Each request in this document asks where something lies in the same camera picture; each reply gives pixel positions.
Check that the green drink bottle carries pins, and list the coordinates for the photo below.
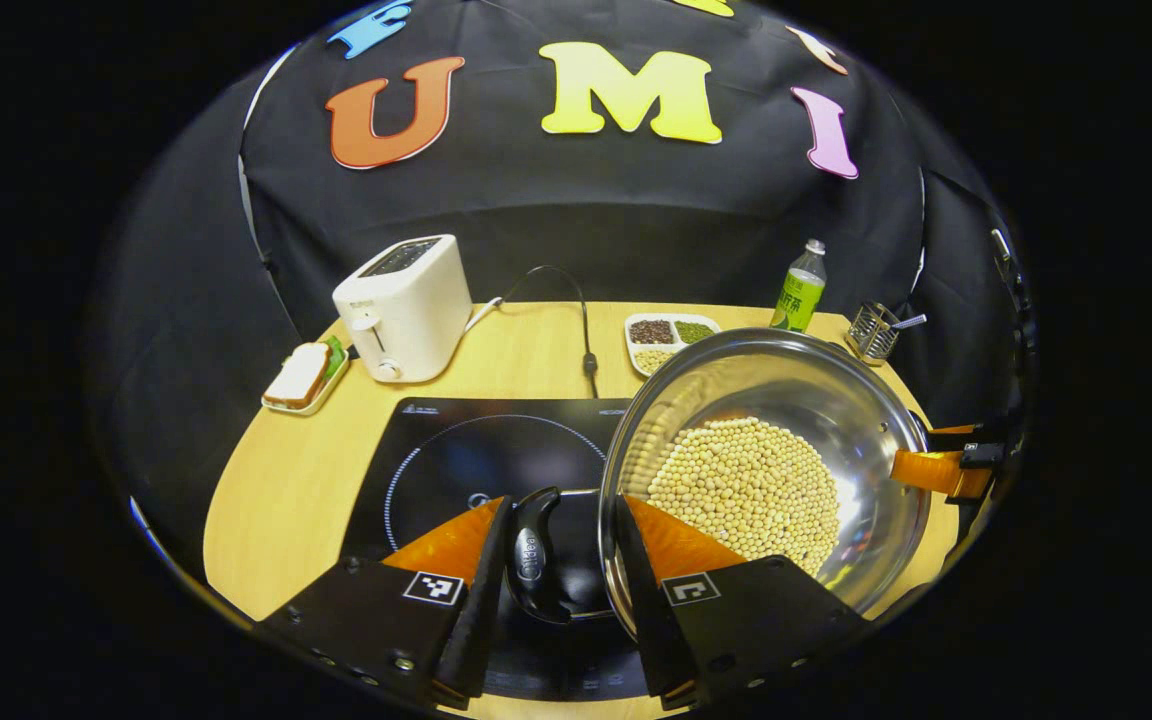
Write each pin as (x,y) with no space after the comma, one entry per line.
(798,300)

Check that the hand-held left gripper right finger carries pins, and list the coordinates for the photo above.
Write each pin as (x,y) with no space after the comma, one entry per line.
(641,620)

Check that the black induction cooktop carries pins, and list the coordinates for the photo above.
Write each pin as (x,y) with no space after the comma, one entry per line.
(456,450)

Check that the white divided dish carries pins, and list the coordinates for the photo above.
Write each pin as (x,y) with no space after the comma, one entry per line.
(678,347)

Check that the stainless steel pot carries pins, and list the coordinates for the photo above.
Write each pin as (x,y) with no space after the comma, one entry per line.
(816,390)

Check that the sandwich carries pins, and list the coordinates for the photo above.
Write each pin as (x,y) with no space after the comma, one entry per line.
(298,375)

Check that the large soybean heap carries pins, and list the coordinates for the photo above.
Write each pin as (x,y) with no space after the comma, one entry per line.
(746,490)

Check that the dark metal stand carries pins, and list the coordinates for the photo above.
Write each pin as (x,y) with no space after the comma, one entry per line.
(1014,285)

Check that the small white plate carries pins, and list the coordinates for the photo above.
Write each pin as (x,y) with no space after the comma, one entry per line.
(311,408)

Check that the dark red bean portion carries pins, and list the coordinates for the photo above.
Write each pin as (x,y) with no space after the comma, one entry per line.
(651,331)

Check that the small soybean portion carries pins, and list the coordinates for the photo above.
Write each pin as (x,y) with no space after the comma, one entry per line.
(652,361)

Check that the black backdrop cloth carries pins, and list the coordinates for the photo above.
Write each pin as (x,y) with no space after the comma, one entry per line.
(556,220)

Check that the green mung bean portion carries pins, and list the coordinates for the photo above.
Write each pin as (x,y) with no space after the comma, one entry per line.
(694,331)

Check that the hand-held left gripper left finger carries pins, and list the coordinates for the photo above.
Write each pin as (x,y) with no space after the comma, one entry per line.
(484,620)

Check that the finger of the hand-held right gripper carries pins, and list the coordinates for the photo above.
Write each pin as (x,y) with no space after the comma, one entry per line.
(981,456)
(986,435)

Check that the white toaster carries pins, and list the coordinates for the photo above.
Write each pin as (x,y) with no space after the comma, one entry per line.
(406,310)

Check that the metal utensil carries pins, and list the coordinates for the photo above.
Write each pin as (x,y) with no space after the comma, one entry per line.
(911,321)

